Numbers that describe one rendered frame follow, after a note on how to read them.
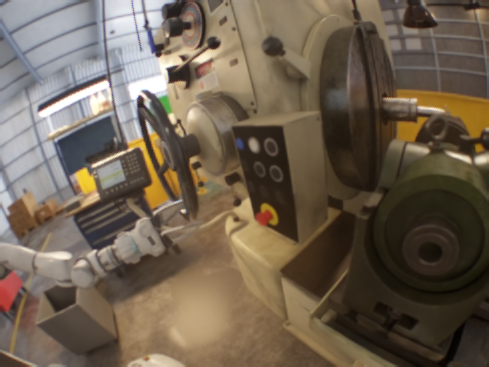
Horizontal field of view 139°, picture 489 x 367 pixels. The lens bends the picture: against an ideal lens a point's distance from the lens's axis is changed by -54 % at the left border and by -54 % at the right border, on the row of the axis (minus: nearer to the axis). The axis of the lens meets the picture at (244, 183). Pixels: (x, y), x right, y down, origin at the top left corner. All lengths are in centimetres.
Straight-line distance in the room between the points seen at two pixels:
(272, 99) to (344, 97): 16
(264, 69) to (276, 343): 145
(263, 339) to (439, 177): 141
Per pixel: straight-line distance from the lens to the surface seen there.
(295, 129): 32
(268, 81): 46
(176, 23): 68
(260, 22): 48
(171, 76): 80
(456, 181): 25
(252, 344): 150
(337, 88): 49
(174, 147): 37
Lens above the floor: 139
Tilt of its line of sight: 24 degrees down
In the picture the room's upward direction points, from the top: 14 degrees counter-clockwise
